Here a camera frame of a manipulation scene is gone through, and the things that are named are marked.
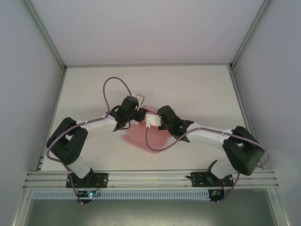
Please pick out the pink paper box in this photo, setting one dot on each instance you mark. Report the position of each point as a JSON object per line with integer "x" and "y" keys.
{"x": 138, "y": 134}

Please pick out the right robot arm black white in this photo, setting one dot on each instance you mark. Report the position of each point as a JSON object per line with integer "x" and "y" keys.
{"x": 244, "y": 155}

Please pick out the small circuit board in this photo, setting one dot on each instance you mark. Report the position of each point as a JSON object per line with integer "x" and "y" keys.
{"x": 216, "y": 193}

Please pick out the circuit board with lit LED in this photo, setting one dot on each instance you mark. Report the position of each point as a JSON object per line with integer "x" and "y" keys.
{"x": 90, "y": 194}

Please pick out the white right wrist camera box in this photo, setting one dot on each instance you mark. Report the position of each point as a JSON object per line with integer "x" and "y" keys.
{"x": 152, "y": 120}

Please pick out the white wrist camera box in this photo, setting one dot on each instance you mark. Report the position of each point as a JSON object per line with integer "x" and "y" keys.
{"x": 138, "y": 98}
{"x": 152, "y": 120}

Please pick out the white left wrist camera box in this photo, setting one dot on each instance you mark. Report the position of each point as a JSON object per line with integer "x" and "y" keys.
{"x": 138, "y": 98}

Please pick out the aluminium table back rail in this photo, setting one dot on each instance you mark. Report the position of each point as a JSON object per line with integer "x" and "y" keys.
{"x": 148, "y": 65}

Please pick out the aluminium mounting rail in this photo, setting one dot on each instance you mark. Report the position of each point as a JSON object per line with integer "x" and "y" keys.
{"x": 150, "y": 180}

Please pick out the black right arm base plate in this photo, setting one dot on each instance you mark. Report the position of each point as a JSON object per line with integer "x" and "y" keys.
{"x": 200, "y": 180}

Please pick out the aluminium table side rail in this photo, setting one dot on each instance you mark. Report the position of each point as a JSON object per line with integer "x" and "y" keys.
{"x": 240, "y": 99}
{"x": 57, "y": 94}

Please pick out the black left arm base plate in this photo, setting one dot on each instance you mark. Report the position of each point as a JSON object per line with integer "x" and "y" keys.
{"x": 101, "y": 180}

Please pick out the aluminium frame post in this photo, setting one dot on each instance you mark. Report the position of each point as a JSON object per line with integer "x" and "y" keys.
{"x": 44, "y": 35}
{"x": 250, "y": 33}

